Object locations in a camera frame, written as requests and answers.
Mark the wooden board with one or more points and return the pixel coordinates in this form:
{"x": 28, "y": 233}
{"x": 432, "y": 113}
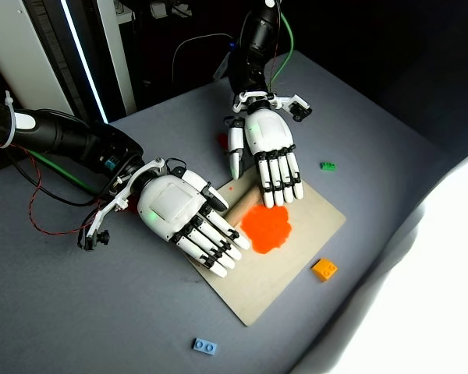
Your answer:
{"x": 281, "y": 280}

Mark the red star toy block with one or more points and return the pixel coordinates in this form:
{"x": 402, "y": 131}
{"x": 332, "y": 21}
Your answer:
{"x": 133, "y": 206}

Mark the green toy block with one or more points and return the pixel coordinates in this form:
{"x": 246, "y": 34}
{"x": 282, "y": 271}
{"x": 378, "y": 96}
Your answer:
{"x": 328, "y": 165}

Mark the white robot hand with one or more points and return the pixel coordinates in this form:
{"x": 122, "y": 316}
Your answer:
{"x": 171, "y": 206}
{"x": 269, "y": 132}

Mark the red cube toy block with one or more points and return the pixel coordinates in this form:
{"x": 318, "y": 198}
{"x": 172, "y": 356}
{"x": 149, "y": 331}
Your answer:
{"x": 222, "y": 141}

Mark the white backdrop sheet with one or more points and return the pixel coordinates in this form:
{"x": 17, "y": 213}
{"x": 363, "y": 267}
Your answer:
{"x": 433, "y": 272}

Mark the blue flat toy block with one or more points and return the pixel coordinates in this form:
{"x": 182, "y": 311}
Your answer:
{"x": 204, "y": 346}

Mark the yellow toy block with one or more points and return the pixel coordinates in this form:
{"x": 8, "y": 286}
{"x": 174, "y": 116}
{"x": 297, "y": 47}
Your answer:
{"x": 324, "y": 269}

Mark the grey table cloth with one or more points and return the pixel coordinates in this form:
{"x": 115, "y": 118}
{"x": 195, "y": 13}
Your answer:
{"x": 82, "y": 311}

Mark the wooden rolling pin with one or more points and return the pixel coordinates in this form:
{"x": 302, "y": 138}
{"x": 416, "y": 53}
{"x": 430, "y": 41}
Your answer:
{"x": 243, "y": 206}

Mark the white cabinet with light strip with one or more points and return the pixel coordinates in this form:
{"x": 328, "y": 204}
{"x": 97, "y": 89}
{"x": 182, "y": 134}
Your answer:
{"x": 23, "y": 58}

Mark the orange play dough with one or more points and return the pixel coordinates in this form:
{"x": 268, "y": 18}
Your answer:
{"x": 265, "y": 230}

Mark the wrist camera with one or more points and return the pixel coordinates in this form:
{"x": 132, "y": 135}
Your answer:
{"x": 97, "y": 238}
{"x": 301, "y": 110}

